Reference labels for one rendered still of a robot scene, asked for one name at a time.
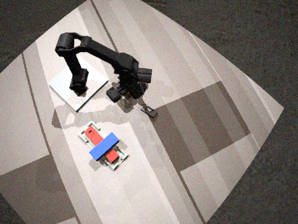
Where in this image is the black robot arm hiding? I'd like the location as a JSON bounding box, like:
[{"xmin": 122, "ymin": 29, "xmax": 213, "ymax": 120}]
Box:
[{"xmin": 55, "ymin": 32, "xmax": 152, "ymax": 99}]

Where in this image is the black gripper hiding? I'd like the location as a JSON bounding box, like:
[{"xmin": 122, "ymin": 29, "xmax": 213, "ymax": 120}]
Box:
[{"xmin": 106, "ymin": 76, "xmax": 134, "ymax": 103}]

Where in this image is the blue bar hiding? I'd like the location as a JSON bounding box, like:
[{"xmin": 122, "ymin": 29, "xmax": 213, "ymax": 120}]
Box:
[{"xmin": 89, "ymin": 133, "xmax": 119, "ymax": 162}]

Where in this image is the grey rectangular frame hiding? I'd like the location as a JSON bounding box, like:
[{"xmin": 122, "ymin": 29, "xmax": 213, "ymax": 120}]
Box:
[{"xmin": 141, "ymin": 103, "xmax": 158, "ymax": 119}]

